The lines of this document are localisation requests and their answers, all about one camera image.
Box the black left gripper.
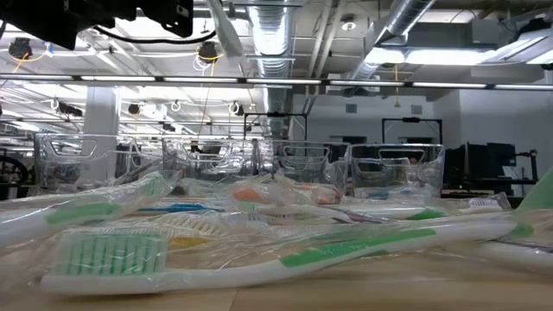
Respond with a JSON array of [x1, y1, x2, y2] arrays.
[[0, 0, 140, 52]]

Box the white pillar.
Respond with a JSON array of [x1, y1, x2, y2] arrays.
[[83, 86, 121, 185]]

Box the clear plastic bin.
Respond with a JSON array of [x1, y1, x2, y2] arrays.
[[33, 132, 165, 191], [257, 139, 352, 187], [161, 136, 260, 187], [347, 143, 447, 198]]

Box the black wheel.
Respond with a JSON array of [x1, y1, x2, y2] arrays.
[[0, 149, 30, 187]]

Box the green white wrapped toothbrush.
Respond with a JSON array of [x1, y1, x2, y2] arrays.
[[38, 218, 539, 297], [241, 200, 450, 222], [0, 168, 182, 250]]

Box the long light bar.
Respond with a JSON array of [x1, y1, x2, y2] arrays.
[[0, 73, 553, 91]]

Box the round ceiling lamp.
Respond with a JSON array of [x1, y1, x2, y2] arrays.
[[340, 13, 359, 33]]

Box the ceiling light panel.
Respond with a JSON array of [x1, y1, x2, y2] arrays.
[[366, 46, 497, 67]]

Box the black monitors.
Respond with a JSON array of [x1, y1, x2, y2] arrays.
[[443, 141, 518, 181]]

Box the black stand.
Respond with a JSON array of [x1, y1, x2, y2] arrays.
[[516, 149, 541, 182]]

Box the green cloth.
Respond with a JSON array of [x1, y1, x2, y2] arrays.
[[515, 165, 553, 213]]

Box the black ceiling cable reel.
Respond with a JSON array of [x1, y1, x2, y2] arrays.
[[196, 40, 234, 66], [7, 36, 49, 62]]

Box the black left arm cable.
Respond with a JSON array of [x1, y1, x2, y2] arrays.
[[92, 24, 218, 46]]

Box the silver round ventilation duct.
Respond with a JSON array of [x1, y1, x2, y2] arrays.
[[246, 0, 297, 139]]

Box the silver slanted ventilation duct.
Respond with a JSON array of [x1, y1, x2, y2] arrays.
[[347, 0, 438, 82]]

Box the black frame rig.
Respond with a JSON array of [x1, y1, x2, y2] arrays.
[[381, 116, 444, 146]]

